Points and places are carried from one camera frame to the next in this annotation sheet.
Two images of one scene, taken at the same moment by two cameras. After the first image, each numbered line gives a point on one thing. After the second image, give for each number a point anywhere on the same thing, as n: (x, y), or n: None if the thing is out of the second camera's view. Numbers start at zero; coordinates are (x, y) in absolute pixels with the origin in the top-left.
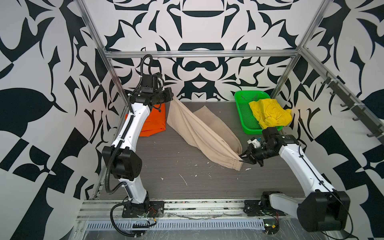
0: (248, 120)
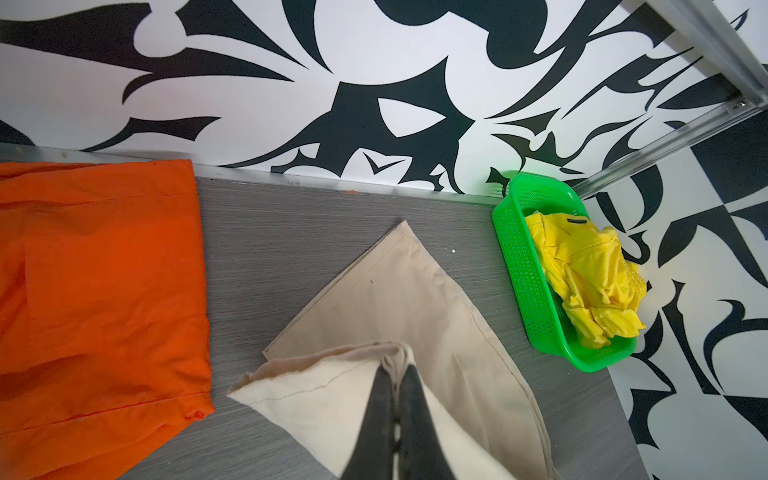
0: (539, 296)
